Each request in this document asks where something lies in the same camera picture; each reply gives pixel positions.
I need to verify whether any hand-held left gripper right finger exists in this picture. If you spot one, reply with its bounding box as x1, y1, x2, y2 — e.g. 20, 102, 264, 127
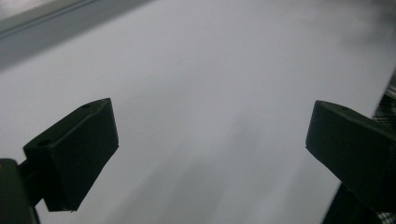
304, 100, 396, 215

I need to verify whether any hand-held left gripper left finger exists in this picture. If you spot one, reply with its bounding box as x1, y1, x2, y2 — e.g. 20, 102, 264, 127
19, 97, 120, 213

